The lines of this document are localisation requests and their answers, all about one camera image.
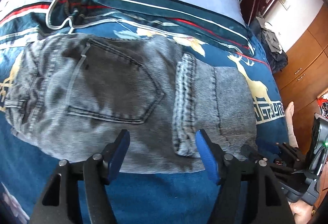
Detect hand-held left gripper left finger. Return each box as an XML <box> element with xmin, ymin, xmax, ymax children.
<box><xmin>29</xmin><ymin>129</ymin><xmax>131</xmax><ymax>224</ymax></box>

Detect red and white object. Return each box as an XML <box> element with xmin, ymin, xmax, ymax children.
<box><xmin>317</xmin><ymin>95</ymin><xmax>328</xmax><ymax>119</ymax></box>

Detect brown wooden wardrobe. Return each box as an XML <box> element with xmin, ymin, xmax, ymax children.
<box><xmin>273</xmin><ymin>1</ymin><xmax>328</xmax><ymax>155</ymax></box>

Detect grey washed denim pants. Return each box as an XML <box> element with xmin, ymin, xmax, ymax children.
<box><xmin>4</xmin><ymin>33</ymin><xmax>258</xmax><ymax>174</ymax></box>

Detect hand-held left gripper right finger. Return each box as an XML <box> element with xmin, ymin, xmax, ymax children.
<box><xmin>195</xmin><ymin>129</ymin><xmax>295</xmax><ymax>224</ymax></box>

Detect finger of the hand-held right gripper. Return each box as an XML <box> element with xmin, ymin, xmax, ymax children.
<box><xmin>275</xmin><ymin>142</ymin><xmax>306</xmax><ymax>171</ymax></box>
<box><xmin>241</xmin><ymin>144</ymin><xmax>277</xmax><ymax>172</ymax></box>

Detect blue patterned blanket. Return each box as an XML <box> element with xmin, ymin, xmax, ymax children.
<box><xmin>0</xmin><ymin>15</ymin><xmax>286</xmax><ymax>224</ymax></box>

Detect person's bare leg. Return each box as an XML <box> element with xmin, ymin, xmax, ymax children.
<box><xmin>286</xmin><ymin>102</ymin><xmax>299</xmax><ymax>149</ymax></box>

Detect person's right hand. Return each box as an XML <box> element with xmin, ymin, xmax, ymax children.
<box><xmin>291</xmin><ymin>200</ymin><xmax>319</xmax><ymax>224</ymax></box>

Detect pile of dark clothes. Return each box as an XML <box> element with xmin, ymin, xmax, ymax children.
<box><xmin>250</xmin><ymin>14</ymin><xmax>289</xmax><ymax>75</ymax></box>

